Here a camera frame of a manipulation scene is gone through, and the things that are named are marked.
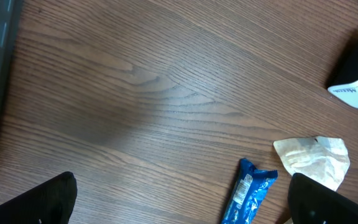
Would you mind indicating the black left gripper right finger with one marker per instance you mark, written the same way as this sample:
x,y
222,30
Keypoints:
x,y
312,203

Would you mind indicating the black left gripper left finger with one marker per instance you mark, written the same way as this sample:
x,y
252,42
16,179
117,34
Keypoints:
x,y
50,202

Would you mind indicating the blue cookie packet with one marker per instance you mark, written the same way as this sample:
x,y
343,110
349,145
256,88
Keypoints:
x,y
249,191

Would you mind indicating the beige plastic bag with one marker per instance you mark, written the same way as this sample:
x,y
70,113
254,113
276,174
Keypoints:
x,y
322,159

